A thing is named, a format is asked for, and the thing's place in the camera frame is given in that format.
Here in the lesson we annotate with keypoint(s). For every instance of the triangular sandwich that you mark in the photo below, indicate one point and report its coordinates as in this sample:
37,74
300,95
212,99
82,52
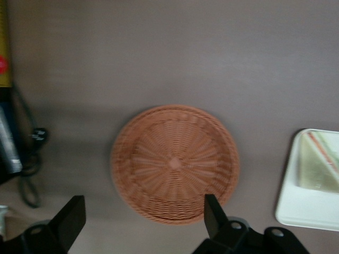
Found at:
315,164

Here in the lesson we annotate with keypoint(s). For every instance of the red emergency stop button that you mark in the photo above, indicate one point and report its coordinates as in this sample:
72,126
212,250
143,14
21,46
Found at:
3,64

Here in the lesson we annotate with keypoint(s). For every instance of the cream plastic tray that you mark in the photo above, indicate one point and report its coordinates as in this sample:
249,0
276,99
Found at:
291,211

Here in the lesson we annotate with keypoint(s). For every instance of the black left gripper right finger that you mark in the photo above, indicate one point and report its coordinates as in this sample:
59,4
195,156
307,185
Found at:
214,225

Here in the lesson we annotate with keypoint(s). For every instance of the black machine with yellow panel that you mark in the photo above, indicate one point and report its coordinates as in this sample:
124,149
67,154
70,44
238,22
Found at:
4,26

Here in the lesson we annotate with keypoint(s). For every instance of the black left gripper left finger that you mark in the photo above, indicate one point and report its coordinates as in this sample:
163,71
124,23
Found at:
71,219

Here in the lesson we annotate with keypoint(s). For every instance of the round brown wicker basket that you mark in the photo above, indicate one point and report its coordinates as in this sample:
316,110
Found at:
174,164

